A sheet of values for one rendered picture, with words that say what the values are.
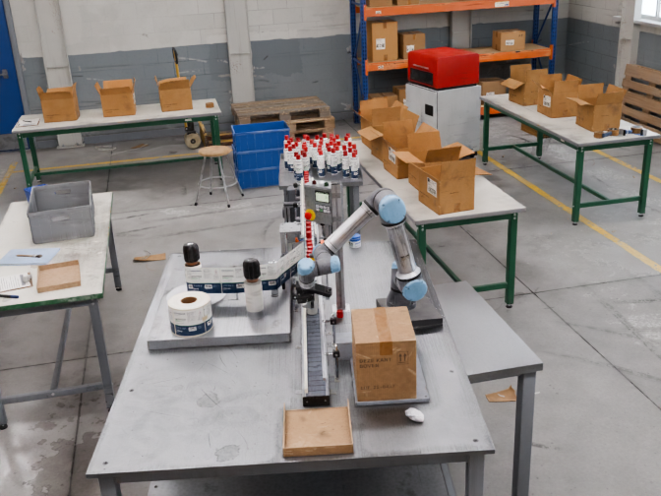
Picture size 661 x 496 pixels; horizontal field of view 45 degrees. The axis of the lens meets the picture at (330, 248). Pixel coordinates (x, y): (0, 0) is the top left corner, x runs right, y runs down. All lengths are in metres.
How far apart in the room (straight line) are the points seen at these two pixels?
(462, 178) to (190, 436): 2.93
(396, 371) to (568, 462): 1.50
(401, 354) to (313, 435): 0.47
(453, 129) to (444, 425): 6.45
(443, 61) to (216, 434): 6.56
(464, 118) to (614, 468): 5.70
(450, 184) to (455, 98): 3.92
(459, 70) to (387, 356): 6.37
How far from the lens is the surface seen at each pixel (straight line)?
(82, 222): 5.41
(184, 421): 3.28
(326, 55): 11.45
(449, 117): 9.23
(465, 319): 3.92
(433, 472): 3.91
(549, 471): 4.35
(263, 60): 11.30
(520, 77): 8.97
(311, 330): 3.73
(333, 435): 3.10
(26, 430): 5.03
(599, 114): 7.64
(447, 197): 5.40
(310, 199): 3.85
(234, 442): 3.12
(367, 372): 3.18
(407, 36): 10.92
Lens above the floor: 2.64
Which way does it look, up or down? 22 degrees down
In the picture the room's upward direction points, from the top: 3 degrees counter-clockwise
